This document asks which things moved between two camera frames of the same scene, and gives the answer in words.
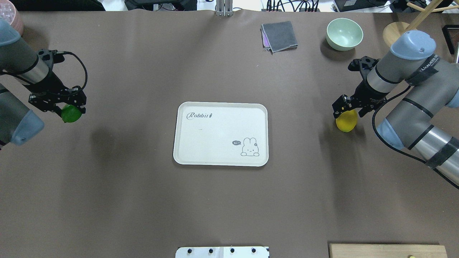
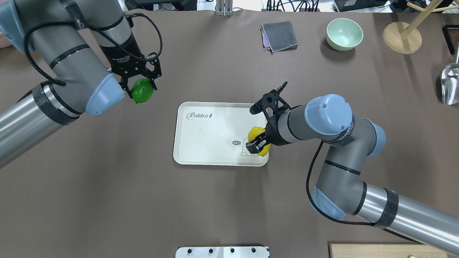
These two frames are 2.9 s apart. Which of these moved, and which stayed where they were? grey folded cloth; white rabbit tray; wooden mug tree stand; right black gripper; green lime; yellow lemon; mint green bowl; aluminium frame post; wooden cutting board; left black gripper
Moved: right black gripper; green lime; yellow lemon; left black gripper
Stayed: grey folded cloth; mint green bowl; white rabbit tray; aluminium frame post; wooden mug tree stand; wooden cutting board
